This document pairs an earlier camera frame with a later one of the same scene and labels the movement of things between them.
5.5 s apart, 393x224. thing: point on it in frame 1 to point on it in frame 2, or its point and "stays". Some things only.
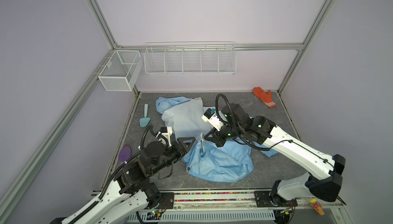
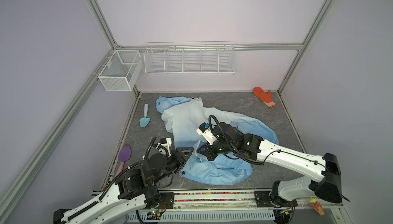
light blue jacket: (209, 160) stays
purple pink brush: (125, 153) stays
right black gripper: (215, 138) to (208, 152)
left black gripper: (185, 149) to (180, 156)
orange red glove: (265, 97) stays
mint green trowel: (144, 121) stays
